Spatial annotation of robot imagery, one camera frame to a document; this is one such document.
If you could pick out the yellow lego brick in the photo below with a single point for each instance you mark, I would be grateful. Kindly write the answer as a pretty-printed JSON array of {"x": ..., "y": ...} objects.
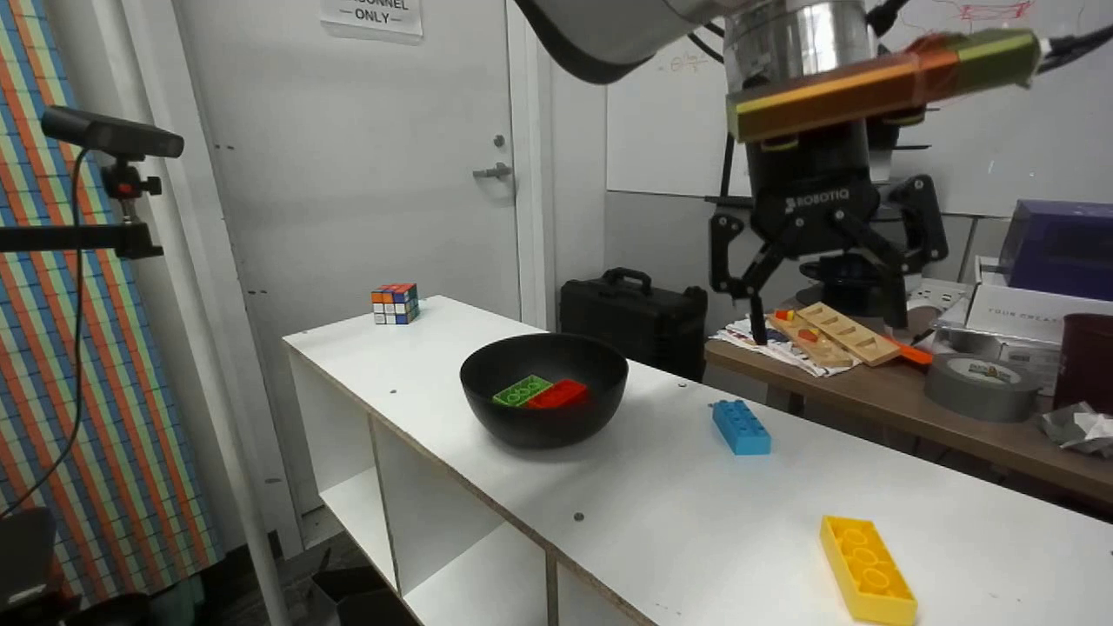
[{"x": 870, "y": 570}]

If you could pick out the wooden desk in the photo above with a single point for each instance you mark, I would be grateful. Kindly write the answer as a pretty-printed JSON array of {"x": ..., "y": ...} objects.
[{"x": 907, "y": 406}]

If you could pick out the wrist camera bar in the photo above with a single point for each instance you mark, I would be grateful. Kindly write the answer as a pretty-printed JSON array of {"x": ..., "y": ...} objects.
[{"x": 870, "y": 88}]

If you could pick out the purple box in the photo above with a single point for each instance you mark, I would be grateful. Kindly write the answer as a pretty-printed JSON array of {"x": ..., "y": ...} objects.
[{"x": 1064, "y": 248}]

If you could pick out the black hard carrying case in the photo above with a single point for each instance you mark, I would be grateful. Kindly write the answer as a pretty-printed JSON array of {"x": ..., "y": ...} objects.
[{"x": 631, "y": 316}]

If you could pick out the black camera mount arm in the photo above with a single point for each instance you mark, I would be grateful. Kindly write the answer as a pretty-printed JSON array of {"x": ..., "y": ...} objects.
[{"x": 71, "y": 239}]

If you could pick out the grey duct tape roll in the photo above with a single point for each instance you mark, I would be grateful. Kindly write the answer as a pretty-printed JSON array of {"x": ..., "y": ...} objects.
[{"x": 979, "y": 388}]

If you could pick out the colourful striped wall panel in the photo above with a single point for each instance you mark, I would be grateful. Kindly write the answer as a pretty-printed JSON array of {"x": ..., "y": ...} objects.
[{"x": 127, "y": 406}]

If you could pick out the white door sign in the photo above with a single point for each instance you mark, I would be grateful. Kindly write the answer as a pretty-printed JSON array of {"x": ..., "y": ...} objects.
[{"x": 370, "y": 14}]

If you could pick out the black bowl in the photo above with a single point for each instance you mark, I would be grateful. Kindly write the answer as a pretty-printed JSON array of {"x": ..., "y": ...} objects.
[{"x": 544, "y": 421}]

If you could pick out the black camera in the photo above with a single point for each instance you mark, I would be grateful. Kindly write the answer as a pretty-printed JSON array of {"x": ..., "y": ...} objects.
[{"x": 111, "y": 133}]

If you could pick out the rubik's cube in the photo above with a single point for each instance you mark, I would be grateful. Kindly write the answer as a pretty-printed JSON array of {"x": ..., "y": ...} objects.
[{"x": 393, "y": 302}]

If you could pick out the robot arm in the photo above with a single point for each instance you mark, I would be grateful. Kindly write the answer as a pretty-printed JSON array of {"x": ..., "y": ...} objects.
[{"x": 603, "y": 28}]

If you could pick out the white shelf unit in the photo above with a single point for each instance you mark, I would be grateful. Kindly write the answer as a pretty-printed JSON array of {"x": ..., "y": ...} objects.
[{"x": 325, "y": 418}]

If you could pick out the orange lego brick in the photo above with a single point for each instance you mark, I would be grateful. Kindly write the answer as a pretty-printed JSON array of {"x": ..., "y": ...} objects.
[{"x": 563, "y": 394}]

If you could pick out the white paper booklet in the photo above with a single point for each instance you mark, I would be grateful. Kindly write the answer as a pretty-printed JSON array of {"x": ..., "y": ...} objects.
[{"x": 748, "y": 343}]

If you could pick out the blue lego brick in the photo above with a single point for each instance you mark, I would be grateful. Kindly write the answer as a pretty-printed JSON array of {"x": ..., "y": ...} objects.
[{"x": 744, "y": 426}]

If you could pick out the crumpled silver foil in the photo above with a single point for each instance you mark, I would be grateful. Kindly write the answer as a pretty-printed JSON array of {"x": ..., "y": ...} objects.
[{"x": 1079, "y": 426}]

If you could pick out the orange utility knife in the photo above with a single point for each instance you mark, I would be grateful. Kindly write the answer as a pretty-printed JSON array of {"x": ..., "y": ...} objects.
[{"x": 916, "y": 355}]

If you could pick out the white cardboard box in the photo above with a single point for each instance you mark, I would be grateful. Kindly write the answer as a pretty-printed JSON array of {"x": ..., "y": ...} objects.
[{"x": 1031, "y": 314}]

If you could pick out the white door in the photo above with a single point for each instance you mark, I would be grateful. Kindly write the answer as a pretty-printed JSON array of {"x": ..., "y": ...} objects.
[{"x": 348, "y": 175}]

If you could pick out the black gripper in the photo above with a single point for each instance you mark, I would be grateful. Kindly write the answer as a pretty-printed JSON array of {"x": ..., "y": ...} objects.
[{"x": 812, "y": 193}]

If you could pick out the green lego brick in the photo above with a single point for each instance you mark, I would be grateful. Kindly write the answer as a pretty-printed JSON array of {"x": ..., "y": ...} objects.
[{"x": 524, "y": 391}]

